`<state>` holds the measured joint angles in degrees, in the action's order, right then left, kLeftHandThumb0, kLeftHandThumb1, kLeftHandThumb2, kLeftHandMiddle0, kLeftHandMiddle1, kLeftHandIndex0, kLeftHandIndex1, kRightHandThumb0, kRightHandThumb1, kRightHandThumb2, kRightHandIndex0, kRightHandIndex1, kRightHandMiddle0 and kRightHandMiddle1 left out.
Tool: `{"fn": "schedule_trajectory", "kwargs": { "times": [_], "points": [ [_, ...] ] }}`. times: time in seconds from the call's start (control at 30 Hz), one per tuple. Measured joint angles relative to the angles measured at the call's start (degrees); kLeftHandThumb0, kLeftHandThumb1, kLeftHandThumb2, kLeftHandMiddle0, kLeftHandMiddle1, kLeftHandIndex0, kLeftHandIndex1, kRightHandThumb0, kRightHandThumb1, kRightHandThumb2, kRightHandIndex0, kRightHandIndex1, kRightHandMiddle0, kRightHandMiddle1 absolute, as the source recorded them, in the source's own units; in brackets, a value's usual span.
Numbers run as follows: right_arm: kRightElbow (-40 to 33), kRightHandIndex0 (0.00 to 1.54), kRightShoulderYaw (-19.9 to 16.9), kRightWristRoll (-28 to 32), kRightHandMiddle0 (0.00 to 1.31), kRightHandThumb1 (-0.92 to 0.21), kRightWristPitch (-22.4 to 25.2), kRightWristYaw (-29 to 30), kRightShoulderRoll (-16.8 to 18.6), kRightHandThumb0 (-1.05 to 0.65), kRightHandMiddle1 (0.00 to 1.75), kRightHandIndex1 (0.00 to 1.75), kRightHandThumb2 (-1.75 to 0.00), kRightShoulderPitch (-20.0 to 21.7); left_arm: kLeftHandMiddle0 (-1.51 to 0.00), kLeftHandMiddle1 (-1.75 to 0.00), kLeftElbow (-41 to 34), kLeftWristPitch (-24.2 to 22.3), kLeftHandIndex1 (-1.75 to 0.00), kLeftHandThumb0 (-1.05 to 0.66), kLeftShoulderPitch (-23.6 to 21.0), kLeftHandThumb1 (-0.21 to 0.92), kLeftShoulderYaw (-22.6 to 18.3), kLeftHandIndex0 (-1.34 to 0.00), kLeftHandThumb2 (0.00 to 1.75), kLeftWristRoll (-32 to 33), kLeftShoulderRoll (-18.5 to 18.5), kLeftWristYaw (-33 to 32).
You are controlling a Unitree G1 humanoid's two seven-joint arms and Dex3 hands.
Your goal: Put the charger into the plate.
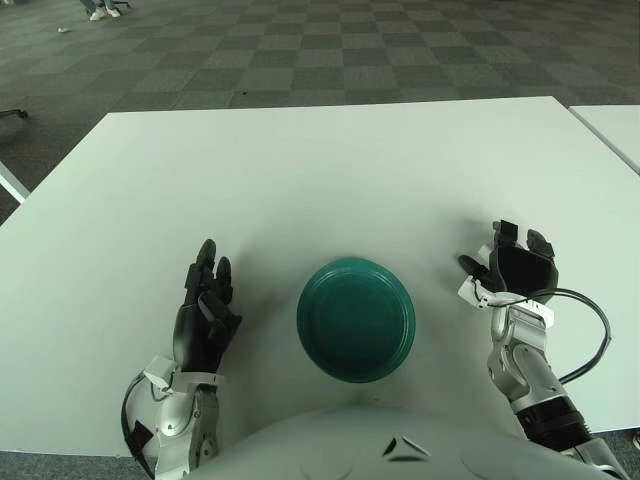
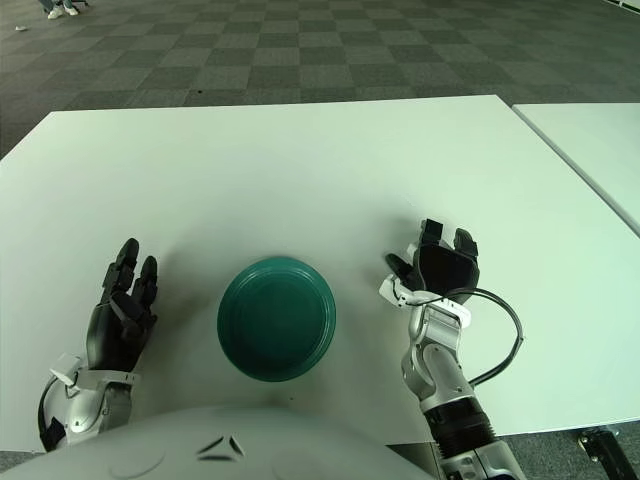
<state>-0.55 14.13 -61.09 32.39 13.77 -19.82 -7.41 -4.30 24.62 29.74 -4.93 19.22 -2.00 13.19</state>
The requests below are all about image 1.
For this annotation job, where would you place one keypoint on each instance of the green round plate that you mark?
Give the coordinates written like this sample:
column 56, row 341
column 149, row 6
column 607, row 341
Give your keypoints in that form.
column 356, row 325

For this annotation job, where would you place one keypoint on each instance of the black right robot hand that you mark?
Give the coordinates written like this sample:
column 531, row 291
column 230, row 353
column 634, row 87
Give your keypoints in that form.
column 522, row 272

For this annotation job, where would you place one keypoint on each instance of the person leg in jeans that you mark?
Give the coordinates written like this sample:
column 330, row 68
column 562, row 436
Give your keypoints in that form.
column 89, row 5

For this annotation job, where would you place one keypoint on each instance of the white table edge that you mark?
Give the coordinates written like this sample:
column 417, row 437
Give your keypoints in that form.
column 14, row 184

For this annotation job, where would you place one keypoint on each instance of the black chair base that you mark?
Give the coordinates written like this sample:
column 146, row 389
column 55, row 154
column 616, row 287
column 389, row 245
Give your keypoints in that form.
column 15, row 113

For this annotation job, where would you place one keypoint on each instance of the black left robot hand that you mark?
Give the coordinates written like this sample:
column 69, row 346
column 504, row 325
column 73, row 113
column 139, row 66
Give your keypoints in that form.
column 200, row 330

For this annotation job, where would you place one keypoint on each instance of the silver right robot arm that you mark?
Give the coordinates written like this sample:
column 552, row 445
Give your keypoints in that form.
column 525, row 350

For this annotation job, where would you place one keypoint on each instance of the white neighbouring table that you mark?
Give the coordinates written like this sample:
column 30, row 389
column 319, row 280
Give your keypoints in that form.
column 617, row 130

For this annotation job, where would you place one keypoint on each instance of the white sneaker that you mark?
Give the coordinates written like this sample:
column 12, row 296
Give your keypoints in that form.
column 96, row 16
column 112, row 12

